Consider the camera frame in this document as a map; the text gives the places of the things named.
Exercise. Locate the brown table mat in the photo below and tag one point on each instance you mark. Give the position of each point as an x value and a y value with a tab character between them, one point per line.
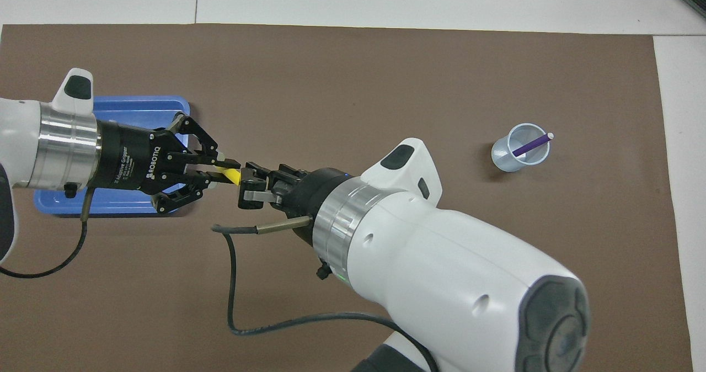
441	85

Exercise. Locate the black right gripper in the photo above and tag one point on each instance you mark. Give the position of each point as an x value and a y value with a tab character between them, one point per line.
309	192

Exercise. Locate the yellow pen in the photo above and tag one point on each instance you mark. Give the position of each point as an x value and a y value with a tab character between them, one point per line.
229	175

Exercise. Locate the clear plastic cup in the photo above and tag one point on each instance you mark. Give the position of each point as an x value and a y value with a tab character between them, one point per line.
504	159

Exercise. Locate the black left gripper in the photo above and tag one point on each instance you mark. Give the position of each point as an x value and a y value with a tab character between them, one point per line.
132	159

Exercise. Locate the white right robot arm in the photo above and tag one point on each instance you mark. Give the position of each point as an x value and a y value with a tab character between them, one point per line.
452	272

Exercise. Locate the purple pen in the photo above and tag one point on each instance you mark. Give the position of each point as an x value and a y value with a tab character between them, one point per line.
532	145

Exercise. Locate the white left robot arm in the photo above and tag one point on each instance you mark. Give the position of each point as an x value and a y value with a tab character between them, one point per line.
49	140

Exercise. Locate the blue plastic tray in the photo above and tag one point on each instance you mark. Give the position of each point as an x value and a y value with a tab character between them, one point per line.
138	110

